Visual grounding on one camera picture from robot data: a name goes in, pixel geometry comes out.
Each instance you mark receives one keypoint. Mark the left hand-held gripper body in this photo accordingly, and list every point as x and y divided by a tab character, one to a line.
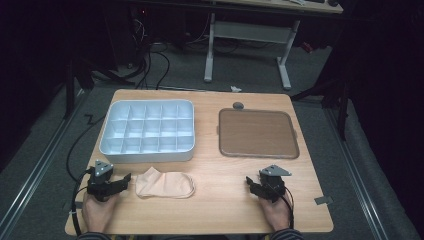
100	185

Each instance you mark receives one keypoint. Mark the white paper scrap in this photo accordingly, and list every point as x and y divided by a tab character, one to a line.
235	89

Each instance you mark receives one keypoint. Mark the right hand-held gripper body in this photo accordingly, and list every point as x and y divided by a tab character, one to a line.
273	186

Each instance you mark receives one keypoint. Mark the grey round knob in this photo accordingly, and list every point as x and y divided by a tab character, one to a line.
238	106

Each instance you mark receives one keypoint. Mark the person's right hand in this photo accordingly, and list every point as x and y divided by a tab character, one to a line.
276	215

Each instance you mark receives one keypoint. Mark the desk with white frame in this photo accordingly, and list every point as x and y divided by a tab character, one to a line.
253	31

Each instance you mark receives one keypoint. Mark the red object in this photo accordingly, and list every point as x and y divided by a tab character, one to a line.
307	47

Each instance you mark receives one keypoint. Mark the grey tape piece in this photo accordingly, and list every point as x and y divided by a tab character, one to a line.
78	205
323	200

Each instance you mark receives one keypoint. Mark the person's left hand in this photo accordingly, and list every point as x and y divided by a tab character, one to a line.
98	215

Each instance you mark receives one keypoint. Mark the white compartment storage box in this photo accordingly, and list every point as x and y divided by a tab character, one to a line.
148	130

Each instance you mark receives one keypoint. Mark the dark equipment cabinet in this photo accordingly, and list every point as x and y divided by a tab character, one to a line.
120	36

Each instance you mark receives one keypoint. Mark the metal floor rail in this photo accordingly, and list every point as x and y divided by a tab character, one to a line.
358	176
36	168

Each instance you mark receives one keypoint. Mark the peach sock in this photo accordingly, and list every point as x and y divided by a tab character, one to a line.
165	184

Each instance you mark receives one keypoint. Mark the black metal stand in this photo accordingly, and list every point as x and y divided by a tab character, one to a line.
70	90
342	110

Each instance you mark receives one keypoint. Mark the brown tray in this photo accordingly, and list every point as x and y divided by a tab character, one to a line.
258	133

